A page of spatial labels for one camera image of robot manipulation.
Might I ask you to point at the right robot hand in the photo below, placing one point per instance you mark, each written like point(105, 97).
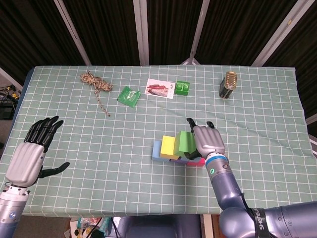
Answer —
point(209, 141)

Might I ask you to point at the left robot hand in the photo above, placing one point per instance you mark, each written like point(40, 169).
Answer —
point(24, 161)

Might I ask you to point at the green foam cube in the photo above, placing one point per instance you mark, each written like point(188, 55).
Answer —
point(185, 141)

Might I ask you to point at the purple foam cube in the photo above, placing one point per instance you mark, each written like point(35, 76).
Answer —
point(177, 162)

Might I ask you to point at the yellow foam cube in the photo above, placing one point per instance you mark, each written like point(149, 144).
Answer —
point(168, 146)

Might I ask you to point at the light blue foam cube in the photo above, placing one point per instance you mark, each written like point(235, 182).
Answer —
point(156, 151)

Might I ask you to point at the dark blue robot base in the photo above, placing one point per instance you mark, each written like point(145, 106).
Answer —
point(173, 228)

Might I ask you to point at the pink foam cube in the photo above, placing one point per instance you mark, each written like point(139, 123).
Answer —
point(196, 163)

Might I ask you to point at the black electronic box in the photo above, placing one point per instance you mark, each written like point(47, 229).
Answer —
point(5, 111)

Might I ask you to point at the green toy brick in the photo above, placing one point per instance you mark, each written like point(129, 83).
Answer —
point(182, 89)

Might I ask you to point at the white picture card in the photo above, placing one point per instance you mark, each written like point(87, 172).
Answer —
point(158, 88)

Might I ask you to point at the red box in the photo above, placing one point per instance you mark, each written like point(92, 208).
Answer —
point(219, 223)

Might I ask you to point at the white table leg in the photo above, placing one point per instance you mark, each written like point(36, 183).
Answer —
point(208, 226)

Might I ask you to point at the pile of colourful packages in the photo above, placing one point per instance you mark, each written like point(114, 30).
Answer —
point(84, 223)

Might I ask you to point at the green foil sachet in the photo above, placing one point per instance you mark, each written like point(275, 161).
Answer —
point(128, 96)

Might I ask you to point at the green checked tablecloth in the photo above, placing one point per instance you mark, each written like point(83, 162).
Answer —
point(123, 186)

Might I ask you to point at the dark pleated curtain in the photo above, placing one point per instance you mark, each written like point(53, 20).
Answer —
point(111, 29)

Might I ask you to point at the white metal frame post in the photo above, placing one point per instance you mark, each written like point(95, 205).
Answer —
point(280, 32)
point(141, 32)
point(198, 32)
point(71, 32)

